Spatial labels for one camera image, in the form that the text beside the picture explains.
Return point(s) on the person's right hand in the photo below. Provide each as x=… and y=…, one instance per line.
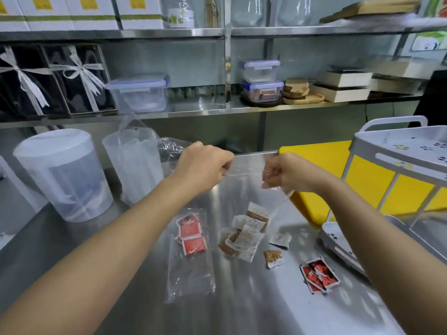
x=296, y=174

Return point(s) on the person's left hand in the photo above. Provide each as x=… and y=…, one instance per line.
x=200, y=163

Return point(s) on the person's right fingers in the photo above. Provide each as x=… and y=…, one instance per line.
x=271, y=174

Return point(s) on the person's left fingers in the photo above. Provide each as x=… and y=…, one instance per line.
x=226, y=162

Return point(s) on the clear plastic zip bag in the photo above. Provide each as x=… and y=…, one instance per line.
x=244, y=191

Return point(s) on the person's left forearm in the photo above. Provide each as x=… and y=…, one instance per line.
x=97, y=254

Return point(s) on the person's right forearm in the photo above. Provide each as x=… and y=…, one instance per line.
x=384, y=254

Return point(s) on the stainless steel shelf unit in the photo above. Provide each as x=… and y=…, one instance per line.
x=209, y=109

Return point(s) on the crumpled clear plastic bag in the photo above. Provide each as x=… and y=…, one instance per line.
x=173, y=147

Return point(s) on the pile of brown sauce packets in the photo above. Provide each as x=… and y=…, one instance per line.
x=246, y=233

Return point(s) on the white brown sauce packet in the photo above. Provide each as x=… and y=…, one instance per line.
x=280, y=239

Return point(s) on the dark round plate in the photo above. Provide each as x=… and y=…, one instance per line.
x=260, y=103

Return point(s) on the red sauce packet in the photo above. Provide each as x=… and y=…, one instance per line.
x=323, y=272
x=194, y=245
x=189, y=225
x=309, y=277

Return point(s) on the small filled blue-clip container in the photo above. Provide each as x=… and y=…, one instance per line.
x=262, y=90

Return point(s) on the flat wooden tray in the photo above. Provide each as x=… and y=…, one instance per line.
x=305, y=99

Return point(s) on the brown torn sauce packet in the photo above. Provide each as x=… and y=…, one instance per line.
x=273, y=258

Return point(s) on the stack of wooden coasters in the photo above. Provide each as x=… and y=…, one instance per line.
x=296, y=87

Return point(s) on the clear pitcher holding plastic bags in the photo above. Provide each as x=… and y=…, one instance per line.
x=134, y=163

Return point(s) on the small empty blue-clip container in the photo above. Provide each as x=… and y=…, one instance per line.
x=260, y=70

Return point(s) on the yellow cutting board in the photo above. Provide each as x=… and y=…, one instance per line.
x=370, y=177

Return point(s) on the white flat box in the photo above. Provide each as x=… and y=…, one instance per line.
x=398, y=71
x=340, y=93
x=344, y=78

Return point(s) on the flat clear plastic bag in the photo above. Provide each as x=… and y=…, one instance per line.
x=190, y=268

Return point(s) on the large clear blue-clip container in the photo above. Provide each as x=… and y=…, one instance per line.
x=138, y=92

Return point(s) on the white plastic tiered rack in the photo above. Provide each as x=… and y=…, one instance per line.
x=401, y=160

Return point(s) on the clear glass jar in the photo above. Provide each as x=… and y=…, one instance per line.
x=248, y=10
x=294, y=10

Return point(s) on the clear plastic pitcher with lid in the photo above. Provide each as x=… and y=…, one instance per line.
x=63, y=174

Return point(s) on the black gift box with ribbon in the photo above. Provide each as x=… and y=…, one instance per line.
x=80, y=78
x=24, y=83

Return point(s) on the black bulky object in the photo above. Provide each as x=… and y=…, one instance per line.
x=433, y=101

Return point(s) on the wooden board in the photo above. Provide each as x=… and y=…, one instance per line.
x=370, y=8

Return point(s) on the green white poster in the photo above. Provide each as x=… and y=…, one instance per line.
x=431, y=40

